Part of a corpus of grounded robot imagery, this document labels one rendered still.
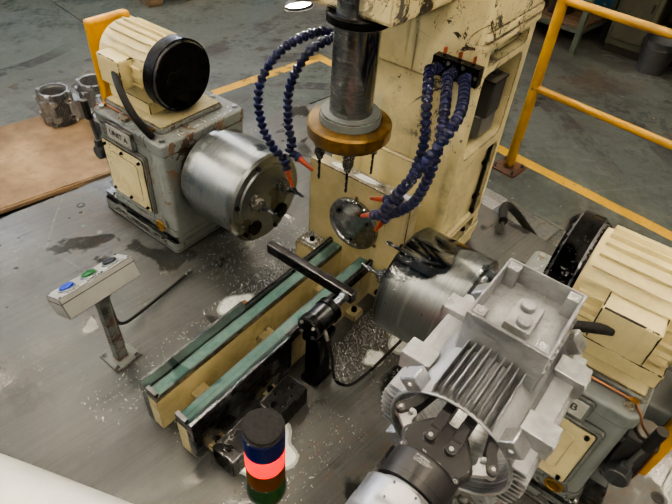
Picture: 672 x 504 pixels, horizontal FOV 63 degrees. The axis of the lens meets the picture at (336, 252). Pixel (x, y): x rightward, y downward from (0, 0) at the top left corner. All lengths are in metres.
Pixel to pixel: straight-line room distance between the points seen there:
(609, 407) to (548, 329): 0.33
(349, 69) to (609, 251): 0.56
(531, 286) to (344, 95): 0.56
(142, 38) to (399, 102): 0.65
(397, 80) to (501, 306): 0.74
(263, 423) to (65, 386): 0.72
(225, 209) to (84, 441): 0.59
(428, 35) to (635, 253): 0.60
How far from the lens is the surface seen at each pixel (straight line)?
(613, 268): 0.95
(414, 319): 1.11
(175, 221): 1.57
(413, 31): 1.25
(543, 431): 0.66
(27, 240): 1.82
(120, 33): 1.57
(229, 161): 1.37
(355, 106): 1.11
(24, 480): 0.48
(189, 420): 1.16
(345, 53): 1.07
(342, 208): 1.39
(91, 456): 1.30
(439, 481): 0.59
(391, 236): 1.34
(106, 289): 1.23
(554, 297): 0.73
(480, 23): 1.17
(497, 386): 0.63
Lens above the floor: 1.90
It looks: 43 degrees down
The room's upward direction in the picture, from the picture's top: 5 degrees clockwise
